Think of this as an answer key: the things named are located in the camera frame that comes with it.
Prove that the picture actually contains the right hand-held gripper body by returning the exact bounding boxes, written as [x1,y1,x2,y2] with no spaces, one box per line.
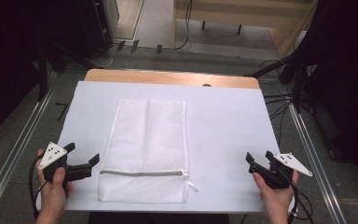
[260,151,313,190]

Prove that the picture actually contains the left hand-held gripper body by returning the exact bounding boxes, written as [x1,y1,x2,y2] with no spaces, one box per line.
[38,141,73,188]

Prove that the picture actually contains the person's right hand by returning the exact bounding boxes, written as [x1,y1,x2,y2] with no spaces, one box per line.
[252,169,300,217]

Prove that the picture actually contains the person's left hand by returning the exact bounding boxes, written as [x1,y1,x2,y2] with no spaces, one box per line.
[34,148,76,217]

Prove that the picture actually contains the white table mat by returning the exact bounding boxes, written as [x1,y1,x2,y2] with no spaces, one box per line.
[34,80,296,215]

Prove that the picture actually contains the white mesh laundry bag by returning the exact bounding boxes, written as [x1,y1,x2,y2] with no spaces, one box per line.
[98,98,200,205]

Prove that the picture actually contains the black metal stand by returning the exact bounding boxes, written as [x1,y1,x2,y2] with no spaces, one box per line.
[35,38,104,103]
[244,50,313,115]

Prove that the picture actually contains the dark curtain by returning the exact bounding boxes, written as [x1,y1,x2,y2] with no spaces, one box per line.
[0,0,85,147]
[292,0,358,191]

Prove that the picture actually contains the wooden table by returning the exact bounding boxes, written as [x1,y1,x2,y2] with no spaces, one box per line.
[83,68,261,91]

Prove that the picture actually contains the black cabinet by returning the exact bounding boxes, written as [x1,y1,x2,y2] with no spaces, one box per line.
[76,0,114,59]

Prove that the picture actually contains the light wooden bench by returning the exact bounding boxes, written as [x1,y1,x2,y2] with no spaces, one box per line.
[172,0,320,60]

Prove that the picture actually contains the metal floor rail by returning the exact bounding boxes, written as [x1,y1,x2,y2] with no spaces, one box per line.
[0,70,58,224]
[286,101,349,224]

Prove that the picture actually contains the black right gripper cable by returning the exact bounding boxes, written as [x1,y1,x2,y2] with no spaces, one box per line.
[279,169,315,224]

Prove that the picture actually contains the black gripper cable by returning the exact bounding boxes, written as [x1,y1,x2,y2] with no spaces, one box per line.
[28,153,48,221]
[279,169,315,224]

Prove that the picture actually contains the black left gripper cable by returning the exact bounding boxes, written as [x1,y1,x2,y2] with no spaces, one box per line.
[28,153,48,221]

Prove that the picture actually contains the black floor cables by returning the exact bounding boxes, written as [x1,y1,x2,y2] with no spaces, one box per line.
[262,59,295,147]

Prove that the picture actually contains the white floor cable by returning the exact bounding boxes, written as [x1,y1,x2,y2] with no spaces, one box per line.
[85,43,120,70]

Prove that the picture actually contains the black hanging cable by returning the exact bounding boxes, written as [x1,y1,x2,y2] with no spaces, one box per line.
[162,0,194,51]

